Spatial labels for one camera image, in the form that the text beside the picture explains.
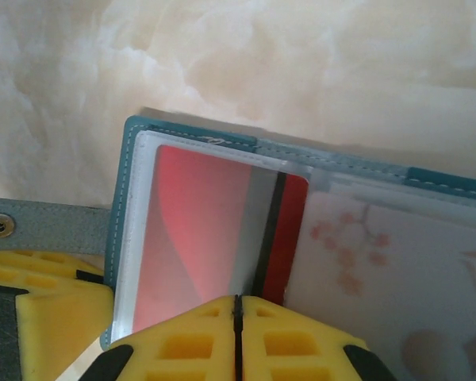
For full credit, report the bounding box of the red credit card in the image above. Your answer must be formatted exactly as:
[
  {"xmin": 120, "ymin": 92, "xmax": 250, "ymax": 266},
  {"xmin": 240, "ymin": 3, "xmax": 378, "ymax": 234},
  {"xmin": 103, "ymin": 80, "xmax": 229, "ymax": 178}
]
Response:
[{"xmin": 132, "ymin": 144, "xmax": 311, "ymax": 338}]

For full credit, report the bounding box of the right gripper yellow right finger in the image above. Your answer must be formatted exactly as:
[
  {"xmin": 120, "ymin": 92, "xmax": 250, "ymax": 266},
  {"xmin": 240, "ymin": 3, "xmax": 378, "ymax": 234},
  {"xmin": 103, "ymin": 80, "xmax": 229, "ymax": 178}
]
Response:
[{"xmin": 236, "ymin": 294, "xmax": 393, "ymax": 381}]

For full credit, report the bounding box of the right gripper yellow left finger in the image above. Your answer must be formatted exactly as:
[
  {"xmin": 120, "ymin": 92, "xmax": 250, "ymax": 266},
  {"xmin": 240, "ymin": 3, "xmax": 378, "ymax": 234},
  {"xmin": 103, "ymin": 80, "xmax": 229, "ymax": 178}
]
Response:
[{"xmin": 83, "ymin": 294, "xmax": 239, "ymax": 381}]

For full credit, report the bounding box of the white card pink print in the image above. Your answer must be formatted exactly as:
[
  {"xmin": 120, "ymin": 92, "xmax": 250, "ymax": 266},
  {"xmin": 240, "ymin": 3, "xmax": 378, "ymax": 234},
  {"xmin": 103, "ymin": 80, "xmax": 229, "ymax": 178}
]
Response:
[{"xmin": 284, "ymin": 190, "xmax": 476, "ymax": 381}]

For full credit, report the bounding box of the teal leather card holder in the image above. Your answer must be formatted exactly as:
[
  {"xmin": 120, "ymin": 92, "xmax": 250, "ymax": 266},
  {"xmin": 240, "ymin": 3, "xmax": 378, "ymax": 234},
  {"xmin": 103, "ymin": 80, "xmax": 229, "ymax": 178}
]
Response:
[{"xmin": 0, "ymin": 114, "xmax": 476, "ymax": 381}]

